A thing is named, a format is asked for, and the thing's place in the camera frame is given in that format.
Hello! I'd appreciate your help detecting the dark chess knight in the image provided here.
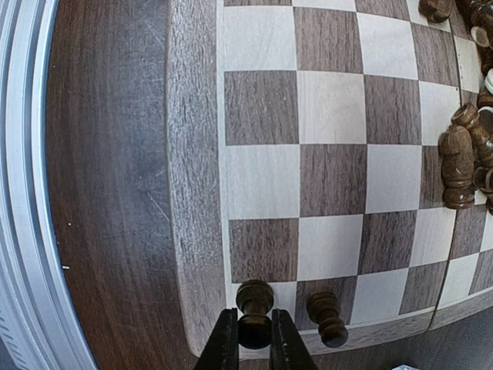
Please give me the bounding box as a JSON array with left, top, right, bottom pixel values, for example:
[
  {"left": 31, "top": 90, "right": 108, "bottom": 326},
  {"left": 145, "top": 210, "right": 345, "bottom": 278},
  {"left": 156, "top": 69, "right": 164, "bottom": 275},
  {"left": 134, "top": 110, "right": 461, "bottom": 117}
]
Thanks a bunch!
[{"left": 438, "top": 124, "right": 475, "bottom": 210}]

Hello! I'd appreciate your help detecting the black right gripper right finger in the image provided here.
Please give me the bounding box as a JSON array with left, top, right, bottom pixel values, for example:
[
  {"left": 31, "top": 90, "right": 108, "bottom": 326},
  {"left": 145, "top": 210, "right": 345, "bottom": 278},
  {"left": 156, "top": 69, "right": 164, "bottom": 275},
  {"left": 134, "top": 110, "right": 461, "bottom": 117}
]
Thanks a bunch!
[{"left": 270, "top": 308, "right": 317, "bottom": 370}]

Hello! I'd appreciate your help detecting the wooden chess board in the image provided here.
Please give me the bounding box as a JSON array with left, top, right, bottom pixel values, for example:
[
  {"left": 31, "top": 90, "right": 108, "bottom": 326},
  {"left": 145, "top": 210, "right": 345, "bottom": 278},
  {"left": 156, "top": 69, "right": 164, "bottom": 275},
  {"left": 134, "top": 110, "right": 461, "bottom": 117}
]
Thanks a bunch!
[{"left": 166, "top": 1, "right": 492, "bottom": 355}]

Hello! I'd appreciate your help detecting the dark pawn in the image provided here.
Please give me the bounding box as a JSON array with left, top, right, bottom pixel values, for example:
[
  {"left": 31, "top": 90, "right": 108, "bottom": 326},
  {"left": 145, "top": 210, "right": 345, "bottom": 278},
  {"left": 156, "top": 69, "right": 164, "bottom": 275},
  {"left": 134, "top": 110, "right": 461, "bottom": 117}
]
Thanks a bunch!
[
  {"left": 306, "top": 290, "right": 349, "bottom": 348},
  {"left": 236, "top": 280, "right": 274, "bottom": 350}
]

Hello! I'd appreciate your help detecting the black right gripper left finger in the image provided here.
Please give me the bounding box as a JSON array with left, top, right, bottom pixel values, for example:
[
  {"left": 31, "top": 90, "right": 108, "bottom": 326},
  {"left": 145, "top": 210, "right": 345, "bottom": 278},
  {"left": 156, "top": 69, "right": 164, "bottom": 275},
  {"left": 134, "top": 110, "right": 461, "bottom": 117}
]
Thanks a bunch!
[{"left": 195, "top": 308, "right": 239, "bottom": 370}]

